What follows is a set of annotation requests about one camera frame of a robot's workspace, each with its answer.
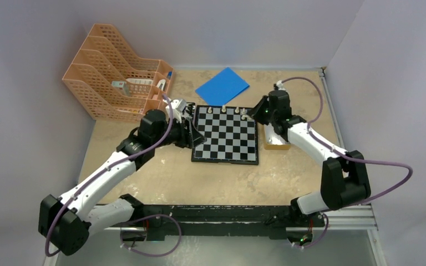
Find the orange mesh file organizer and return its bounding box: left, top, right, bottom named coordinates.
left=62, top=23, right=175, bottom=122

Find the black mounting rail base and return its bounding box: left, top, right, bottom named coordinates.
left=118, top=204, right=325, bottom=242

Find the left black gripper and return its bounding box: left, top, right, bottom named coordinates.
left=152, top=115, right=206, bottom=149

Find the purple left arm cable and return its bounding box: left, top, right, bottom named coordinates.
left=44, top=94, right=183, bottom=258

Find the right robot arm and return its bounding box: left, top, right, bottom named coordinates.
left=247, top=90, right=371, bottom=226

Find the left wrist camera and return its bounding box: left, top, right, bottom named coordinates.
left=164, top=98, right=187, bottom=122

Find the black and white chessboard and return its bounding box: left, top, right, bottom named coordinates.
left=191, top=105, right=259, bottom=166

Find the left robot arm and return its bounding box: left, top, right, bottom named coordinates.
left=38, top=108, right=204, bottom=257

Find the silver tin with black pieces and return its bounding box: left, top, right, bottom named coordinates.
left=171, top=99, right=196, bottom=121

